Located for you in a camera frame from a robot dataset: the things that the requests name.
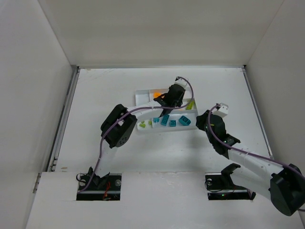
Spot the long teal lego brick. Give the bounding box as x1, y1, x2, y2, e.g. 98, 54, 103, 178
161, 114, 169, 126

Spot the teal sloped lego brick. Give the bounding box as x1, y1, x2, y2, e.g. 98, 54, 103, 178
178, 115, 191, 126

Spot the teal curved lego brick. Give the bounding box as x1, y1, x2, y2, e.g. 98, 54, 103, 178
152, 117, 160, 123

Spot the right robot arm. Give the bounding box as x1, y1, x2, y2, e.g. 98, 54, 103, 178
195, 110, 305, 216

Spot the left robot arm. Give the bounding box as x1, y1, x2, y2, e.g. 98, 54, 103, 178
87, 77, 188, 185

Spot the orange arch lego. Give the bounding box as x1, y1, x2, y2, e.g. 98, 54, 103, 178
153, 92, 162, 98

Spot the green studded lego brick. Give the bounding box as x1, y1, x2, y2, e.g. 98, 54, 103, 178
186, 100, 194, 110

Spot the white compartment tray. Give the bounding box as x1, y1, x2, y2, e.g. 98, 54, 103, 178
134, 88, 198, 136

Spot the small green lego cluster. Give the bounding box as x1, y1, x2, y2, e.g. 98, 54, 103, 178
139, 120, 152, 128

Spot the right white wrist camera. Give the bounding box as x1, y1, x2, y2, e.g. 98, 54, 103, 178
213, 103, 229, 118

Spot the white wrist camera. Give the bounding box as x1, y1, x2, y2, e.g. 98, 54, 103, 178
213, 103, 229, 118
174, 76, 188, 88

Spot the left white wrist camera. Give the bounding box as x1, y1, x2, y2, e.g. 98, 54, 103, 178
174, 76, 188, 88

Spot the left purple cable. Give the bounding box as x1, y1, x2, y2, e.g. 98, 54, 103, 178
77, 76, 194, 194

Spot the purple cable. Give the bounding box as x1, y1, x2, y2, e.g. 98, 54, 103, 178
77, 76, 194, 194
206, 104, 305, 178

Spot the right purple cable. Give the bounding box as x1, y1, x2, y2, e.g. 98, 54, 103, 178
206, 104, 305, 178

